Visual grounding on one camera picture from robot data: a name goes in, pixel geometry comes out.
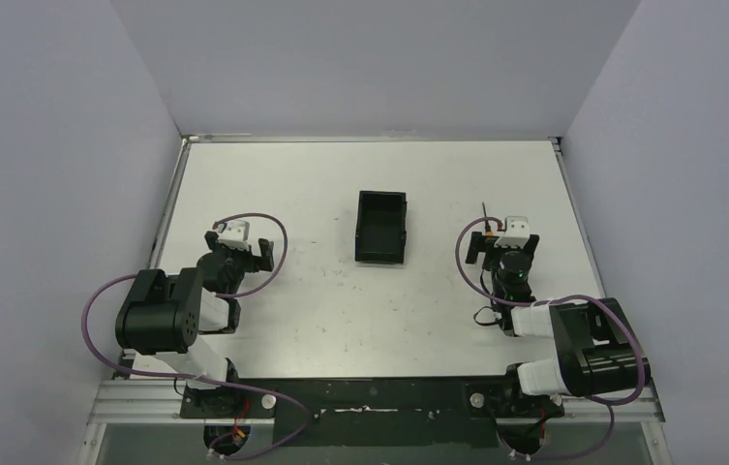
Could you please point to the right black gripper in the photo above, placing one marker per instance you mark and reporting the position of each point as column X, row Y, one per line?
column 485, row 244

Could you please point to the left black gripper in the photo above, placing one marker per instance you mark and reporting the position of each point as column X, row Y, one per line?
column 264, row 255

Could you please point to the orange black screwdriver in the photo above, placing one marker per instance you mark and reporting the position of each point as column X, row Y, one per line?
column 487, row 226

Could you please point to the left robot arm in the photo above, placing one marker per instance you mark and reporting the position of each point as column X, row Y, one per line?
column 166, row 316

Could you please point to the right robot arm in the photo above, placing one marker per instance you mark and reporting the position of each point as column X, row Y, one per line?
column 596, row 349

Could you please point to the black plastic bin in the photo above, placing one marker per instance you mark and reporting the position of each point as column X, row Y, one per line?
column 381, row 231

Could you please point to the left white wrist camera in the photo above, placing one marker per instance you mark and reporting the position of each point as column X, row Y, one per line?
column 234, row 235

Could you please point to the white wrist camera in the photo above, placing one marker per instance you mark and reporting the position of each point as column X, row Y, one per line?
column 515, row 233
column 234, row 235

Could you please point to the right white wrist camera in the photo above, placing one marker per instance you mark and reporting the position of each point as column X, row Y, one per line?
column 515, row 233

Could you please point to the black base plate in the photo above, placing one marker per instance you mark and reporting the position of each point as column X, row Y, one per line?
column 380, row 412

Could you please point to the aluminium front rail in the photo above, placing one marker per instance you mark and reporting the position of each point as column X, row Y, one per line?
column 155, row 402

